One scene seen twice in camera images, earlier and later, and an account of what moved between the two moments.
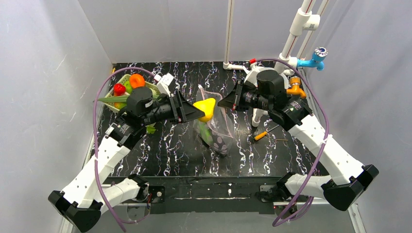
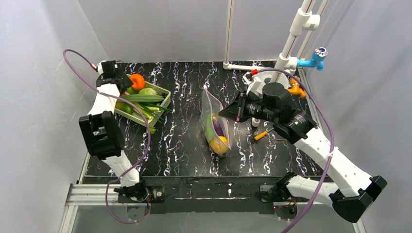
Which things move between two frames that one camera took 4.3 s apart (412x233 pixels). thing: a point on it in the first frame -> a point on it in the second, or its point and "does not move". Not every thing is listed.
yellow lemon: x=207 y=106 -> x=220 y=146
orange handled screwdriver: x=264 y=134 does not move
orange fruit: x=137 y=80 does not move
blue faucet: x=317 y=60 does not move
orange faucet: x=295 y=90 does not move
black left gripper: x=175 y=107 -> x=119 y=79
